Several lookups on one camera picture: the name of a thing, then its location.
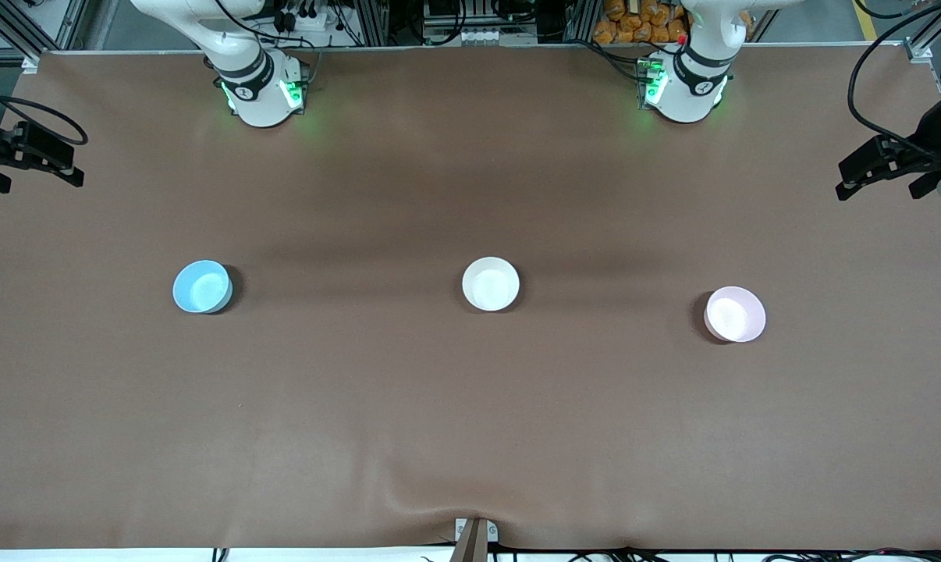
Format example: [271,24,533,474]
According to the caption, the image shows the pink bowl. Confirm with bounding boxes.
[704,286,767,343]

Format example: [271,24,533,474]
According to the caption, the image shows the blue bowl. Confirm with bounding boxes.
[172,260,234,315]

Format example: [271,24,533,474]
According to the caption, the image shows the white bowl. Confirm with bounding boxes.
[462,257,520,312]

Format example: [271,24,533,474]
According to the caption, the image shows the orange snack bag pile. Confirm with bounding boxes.
[593,0,690,45]

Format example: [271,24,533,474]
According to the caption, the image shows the white power strip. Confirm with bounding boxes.
[272,6,352,34]

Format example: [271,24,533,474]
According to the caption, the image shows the white terminal block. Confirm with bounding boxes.
[456,27,520,45]

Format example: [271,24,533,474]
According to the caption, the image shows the black electronics box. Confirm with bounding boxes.
[422,0,538,26]

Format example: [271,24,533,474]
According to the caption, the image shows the brown table cloth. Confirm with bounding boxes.
[0,45,941,551]

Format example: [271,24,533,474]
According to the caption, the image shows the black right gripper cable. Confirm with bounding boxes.
[0,78,89,148]

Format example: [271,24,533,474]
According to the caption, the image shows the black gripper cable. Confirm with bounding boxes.
[0,78,89,148]
[848,0,941,157]

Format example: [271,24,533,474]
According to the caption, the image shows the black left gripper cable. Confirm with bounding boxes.
[848,0,941,157]

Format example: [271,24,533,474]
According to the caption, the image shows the aluminium frame corner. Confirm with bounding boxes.
[0,0,89,73]
[904,0,941,102]

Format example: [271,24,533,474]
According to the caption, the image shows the aluminium frame post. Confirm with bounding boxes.
[562,0,596,44]
[351,0,393,48]

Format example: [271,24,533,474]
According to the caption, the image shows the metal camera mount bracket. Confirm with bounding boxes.
[453,517,499,562]

